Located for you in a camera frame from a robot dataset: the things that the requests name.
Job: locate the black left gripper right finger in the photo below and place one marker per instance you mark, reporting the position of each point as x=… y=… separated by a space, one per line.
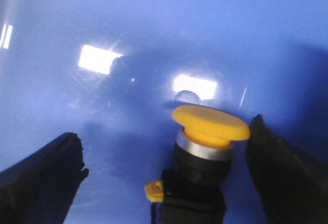
x=292 y=184

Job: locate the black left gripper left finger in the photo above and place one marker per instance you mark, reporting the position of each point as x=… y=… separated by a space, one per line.
x=41 y=188

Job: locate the yellow mushroom push button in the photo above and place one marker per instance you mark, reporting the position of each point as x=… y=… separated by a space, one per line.
x=202 y=157

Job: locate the blue plastic bin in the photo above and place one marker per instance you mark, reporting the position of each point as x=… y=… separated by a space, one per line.
x=112 y=71

